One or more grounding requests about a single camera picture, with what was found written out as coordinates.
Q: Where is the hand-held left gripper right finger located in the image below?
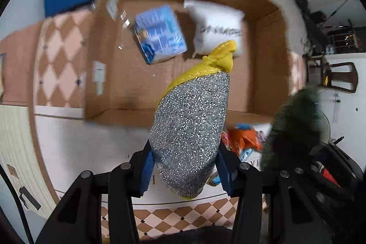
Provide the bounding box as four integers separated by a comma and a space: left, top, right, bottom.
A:
214, 149, 338, 244

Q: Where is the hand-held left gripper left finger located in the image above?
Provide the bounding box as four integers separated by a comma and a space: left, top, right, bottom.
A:
34, 144, 155, 244

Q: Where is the silver glitter sponge yellow mesh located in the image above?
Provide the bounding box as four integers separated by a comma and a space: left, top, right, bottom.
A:
149, 40, 238, 200

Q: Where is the dark green fuzzy scrubber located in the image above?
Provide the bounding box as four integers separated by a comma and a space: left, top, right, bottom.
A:
261, 84, 324, 176

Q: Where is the brown cardboard box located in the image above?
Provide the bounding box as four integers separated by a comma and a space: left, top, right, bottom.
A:
84, 0, 290, 129

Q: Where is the blue printed soft packet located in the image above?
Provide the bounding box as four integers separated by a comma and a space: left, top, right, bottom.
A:
133, 4, 188, 65

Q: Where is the white soft pillow pack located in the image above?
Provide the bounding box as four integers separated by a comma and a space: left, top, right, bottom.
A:
183, 0, 245, 58

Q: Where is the orange snack packet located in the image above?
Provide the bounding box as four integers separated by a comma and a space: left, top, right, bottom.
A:
221, 124, 264, 159

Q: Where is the white printed packet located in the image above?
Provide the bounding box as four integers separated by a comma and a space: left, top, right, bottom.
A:
240, 122, 275, 173

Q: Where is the brown wooden chair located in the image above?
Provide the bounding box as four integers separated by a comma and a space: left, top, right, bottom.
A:
307, 56, 359, 94

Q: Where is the white office chair base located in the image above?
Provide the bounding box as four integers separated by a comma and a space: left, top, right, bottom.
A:
214, 0, 311, 54

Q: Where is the black door handle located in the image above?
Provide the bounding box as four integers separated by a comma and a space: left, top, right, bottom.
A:
19, 187, 42, 211

